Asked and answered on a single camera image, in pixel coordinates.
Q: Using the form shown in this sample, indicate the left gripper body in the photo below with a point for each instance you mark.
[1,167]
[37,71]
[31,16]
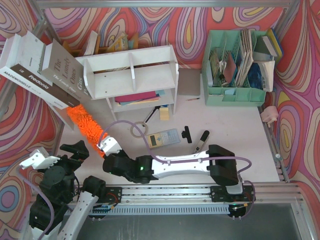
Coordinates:
[75,152]

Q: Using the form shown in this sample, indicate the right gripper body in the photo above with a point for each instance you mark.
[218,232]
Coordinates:
[110,160]

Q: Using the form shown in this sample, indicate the orange microfiber duster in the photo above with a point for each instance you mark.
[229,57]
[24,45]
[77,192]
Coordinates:
[87,126]

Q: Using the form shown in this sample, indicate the masking tape roll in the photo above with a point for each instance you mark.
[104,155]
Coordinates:
[139,129]

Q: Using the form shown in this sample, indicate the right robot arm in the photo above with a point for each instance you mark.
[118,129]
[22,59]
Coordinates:
[217,162]

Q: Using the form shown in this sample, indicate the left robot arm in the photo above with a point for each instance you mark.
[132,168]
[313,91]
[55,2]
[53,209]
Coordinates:
[46,216]

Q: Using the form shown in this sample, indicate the white small bookshelf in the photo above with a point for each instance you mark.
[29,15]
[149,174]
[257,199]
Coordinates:
[137,71]

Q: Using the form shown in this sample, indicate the blue beige calculator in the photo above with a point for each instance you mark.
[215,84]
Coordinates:
[163,138]

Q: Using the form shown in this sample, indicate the black binder clip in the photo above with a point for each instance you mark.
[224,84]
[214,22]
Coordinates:
[185,134]

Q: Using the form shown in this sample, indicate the yellow sticky note pad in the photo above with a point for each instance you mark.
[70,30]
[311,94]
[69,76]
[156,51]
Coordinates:
[164,114]

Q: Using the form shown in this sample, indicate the stack of coloured paper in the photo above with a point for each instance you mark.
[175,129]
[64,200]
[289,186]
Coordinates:
[138,98]

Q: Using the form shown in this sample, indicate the grey Lonely Ones book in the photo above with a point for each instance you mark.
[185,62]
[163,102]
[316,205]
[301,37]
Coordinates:
[63,70]

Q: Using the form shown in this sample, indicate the small pencil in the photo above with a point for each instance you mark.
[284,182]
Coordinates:
[193,99]

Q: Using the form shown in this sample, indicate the brown white Fredonia book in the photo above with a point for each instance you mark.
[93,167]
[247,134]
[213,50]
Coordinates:
[20,62]

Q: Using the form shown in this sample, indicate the mint green desk organizer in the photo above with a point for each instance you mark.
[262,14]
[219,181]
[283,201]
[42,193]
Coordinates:
[231,96]

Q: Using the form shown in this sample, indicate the pink pig figurine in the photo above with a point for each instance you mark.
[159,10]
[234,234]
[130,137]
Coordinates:
[269,115]

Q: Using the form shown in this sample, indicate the books in green organizer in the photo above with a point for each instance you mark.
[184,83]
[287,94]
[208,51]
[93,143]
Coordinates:
[236,56]

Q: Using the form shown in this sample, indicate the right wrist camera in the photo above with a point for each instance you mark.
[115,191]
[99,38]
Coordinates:
[109,145]

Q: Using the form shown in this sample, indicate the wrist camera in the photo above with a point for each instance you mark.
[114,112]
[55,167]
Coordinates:
[39,159]
[109,145]

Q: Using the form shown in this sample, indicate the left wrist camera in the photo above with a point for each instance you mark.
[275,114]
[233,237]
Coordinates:
[39,159]

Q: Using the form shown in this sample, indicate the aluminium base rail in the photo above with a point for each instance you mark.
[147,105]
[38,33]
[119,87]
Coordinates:
[212,193]

